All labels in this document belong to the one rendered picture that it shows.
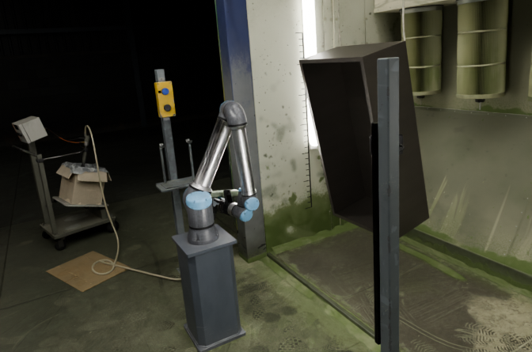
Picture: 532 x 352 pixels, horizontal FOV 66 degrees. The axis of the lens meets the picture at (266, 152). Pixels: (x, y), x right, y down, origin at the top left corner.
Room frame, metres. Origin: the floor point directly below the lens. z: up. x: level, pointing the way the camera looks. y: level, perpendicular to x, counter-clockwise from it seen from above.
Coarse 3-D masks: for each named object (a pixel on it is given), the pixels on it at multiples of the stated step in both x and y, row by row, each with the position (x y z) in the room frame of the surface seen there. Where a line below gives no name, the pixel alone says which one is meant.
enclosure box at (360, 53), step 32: (320, 64) 2.90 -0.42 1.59; (352, 64) 2.89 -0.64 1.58; (320, 96) 2.89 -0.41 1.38; (352, 96) 2.97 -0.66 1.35; (320, 128) 2.89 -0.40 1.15; (352, 128) 3.04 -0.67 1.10; (416, 128) 2.52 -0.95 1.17; (352, 160) 3.04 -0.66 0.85; (416, 160) 2.52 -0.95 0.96; (352, 192) 3.04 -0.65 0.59; (416, 192) 2.52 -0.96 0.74; (416, 224) 2.52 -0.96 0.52
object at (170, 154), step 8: (160, 72) 3.09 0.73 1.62; (168, 120) 3.10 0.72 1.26; (168, 128) 3.09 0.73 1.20; (168, 136) 3.09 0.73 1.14; (168, 144) 3.09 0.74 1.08; (168, 152) 3.08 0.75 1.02; (168, 160) 3.08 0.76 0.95; (168, 168) 3.11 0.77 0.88; (176, 168) 3.10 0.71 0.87; (176, 176) 3.10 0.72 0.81; (176, 192) 3.09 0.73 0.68; (176, 200) 3.09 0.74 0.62; (176, 208) 3.09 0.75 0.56; (176, 216) 3.08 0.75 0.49; (176, 224) 3.09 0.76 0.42; (176, 232) 3.12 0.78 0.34; (184, 232) 3.11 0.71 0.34
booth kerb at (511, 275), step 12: (420, 240) 3.14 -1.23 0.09; (432, 240) 3.04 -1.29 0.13; (444, 240) 2.95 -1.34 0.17; (444, 252) 2.94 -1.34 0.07; (456, 252) 2.85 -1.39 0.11; (468, 252) 2.76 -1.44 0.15; (468, 264) 2.76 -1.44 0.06; (480, 264) 2.68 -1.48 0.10; (492, 264) 2.60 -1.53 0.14; (504, 264) 2.53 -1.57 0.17; (504, 276) 2.52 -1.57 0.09; (516, 276) 2.45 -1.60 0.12; (528, 276) 2.38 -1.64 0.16; (528, 288) 2.38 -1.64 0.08
